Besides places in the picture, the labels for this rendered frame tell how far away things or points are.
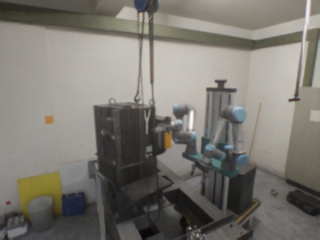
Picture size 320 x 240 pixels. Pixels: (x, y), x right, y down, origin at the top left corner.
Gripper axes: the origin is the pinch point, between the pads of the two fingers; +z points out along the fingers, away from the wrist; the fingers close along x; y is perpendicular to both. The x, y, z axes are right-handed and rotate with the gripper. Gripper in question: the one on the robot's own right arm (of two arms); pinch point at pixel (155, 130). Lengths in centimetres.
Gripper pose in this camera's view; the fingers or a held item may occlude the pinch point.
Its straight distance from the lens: 148.9
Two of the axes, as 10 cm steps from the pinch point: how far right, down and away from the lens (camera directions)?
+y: 0.5, 9.8, 2.1
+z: -7.0, 1.8, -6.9
